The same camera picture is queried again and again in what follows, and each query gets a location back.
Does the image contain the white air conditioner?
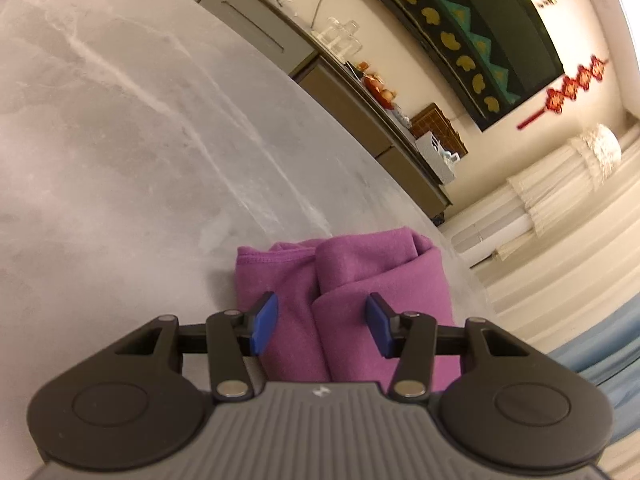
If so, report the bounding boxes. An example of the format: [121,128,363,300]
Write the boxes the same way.
[449,209,532,267]

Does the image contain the dark wall painting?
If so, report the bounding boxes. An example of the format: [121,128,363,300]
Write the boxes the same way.
[340,0,566,134]

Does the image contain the purple pants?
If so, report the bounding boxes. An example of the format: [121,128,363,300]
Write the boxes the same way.
[235,228,463,394]

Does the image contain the red hanging knot decoration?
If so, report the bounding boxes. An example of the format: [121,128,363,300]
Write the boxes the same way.
[516,53,610,131]

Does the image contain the brown woven box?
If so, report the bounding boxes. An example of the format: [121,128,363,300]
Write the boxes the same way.
[410,102,469,157]

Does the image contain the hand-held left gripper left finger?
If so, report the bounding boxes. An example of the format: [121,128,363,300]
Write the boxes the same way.
[115,291,279,403]

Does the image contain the plate of orange fruit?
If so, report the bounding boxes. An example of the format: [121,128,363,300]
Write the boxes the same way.
[361,61,402,109]

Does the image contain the clear glass jar set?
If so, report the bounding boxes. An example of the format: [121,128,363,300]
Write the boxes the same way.
[311,16,363,59]

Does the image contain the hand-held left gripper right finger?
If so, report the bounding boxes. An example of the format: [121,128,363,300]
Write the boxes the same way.
[364,293,534,403]

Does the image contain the light blue cloth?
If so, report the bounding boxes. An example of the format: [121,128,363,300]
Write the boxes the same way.
[546,299,640,480]

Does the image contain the white curtain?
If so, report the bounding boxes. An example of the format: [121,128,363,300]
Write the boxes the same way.
[470,124,640,357]

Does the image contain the white box with small bottles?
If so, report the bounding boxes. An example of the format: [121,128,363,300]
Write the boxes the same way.
[414,131,459,187]

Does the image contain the grey brown sideboard cabinet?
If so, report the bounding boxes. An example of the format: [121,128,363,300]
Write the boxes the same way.
[190,0,453,224]

